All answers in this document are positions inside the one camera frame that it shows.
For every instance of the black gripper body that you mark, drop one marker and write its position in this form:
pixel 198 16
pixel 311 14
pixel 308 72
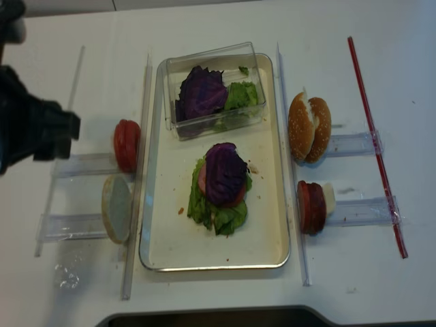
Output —
pixel 31 126

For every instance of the purple lettuce leaf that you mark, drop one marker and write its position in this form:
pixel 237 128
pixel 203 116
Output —
pixel 226 173

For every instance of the stack of tomato slices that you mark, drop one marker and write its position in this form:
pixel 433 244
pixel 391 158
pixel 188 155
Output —
pixel 125 142

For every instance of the white bread slice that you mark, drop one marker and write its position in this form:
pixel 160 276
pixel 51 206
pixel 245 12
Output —
pixel 116 208

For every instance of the purple lettuce in box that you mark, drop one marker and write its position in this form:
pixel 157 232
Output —
pixel 202 93

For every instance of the clear plastic lettuce box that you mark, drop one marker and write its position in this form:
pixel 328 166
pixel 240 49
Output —
pixel 237 62

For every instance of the green lettuce in box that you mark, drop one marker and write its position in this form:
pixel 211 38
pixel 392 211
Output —
pixel 240 95

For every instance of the green lettuce on tray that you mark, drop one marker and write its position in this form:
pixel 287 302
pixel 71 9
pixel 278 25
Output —
pixel 224 220

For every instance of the stack of sausage slices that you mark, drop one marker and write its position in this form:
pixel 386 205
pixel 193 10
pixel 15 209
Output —
pixel 312 207

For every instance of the pink sausage slice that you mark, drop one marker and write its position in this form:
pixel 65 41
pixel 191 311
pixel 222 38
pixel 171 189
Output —
pixel 202 179

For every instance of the white metal tray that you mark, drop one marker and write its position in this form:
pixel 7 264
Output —
pixel 171 241

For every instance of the sesame bun half inner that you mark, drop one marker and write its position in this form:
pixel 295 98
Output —
pixel 301 126

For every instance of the sesame bun half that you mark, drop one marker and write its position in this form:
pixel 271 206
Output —
pixel 323 125
pixel 301 126

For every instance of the sesame bun half outer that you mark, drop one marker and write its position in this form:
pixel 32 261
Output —
pixel 323 125

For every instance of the white lower pusher block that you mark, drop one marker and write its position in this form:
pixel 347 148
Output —
pixel 329 198

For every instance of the red plastic strip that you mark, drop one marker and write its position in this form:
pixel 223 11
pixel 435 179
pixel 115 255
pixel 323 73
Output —
pixel 392 205

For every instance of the clear upper left rail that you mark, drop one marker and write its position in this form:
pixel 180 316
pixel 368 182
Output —
pixel 85 165

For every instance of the clear lower left rail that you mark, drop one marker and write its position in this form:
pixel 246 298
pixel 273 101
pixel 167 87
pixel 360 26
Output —
pixel 70 227

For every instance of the clear long left rail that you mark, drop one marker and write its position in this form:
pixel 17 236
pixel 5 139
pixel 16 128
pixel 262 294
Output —
pixel 131 243

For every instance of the clear long rail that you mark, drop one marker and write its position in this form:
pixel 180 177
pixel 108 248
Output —
pixel 300 238
pixel 131 243

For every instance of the clear long right rail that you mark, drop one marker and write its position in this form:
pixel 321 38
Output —
pixel 300 238

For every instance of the clear upper right rail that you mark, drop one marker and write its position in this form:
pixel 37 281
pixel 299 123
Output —
pixel 361 144

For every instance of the clear lower right rail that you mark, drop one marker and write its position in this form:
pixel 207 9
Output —
pixel 364 212

